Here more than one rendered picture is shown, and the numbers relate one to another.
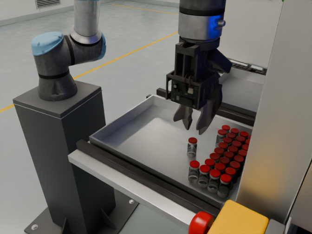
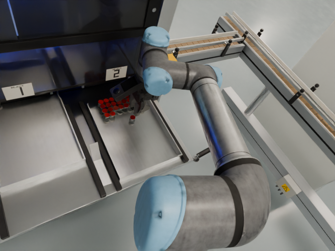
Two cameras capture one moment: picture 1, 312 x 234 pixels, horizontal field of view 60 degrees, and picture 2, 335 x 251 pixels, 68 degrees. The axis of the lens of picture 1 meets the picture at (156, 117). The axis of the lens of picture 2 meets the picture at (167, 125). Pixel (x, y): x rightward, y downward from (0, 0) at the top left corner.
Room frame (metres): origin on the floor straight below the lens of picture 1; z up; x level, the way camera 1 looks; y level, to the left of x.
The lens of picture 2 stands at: (1.05, 0.11, 1.72)
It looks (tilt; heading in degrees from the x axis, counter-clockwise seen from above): 52 degrees down; 186
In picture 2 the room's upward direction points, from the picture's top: 24 degrees clockwise
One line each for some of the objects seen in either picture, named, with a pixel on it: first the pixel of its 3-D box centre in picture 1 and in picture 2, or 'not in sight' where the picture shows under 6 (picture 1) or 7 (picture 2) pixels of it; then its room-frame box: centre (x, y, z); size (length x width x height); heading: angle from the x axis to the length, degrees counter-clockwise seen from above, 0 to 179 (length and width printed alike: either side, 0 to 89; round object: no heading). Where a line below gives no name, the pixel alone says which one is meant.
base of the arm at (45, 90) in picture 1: (55, 81); not in sight; (0.98, 0.40, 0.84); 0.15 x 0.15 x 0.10
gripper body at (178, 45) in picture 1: (194, 70); (146, 84); (0.47, -0.07, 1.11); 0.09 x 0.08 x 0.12; 145
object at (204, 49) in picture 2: not in sight; (194, 47); (-0.13, -0.05, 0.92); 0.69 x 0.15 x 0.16; 145
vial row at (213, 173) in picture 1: (229, 159); (120, 105); (0.45, -0.16, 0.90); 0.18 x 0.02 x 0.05; 144
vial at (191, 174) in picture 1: (193, 171); not in sight; (0.41, -0.08, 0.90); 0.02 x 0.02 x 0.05
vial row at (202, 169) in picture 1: (219, 155); (122, 109); (0.46, -0.14, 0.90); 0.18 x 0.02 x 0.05; 145
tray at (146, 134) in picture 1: (177, 140); (133, 131); (0.52, -0.05, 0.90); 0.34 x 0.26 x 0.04; 54
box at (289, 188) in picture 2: not in sight; (287, 186); (0.07, 0.85, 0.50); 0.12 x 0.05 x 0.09; 55
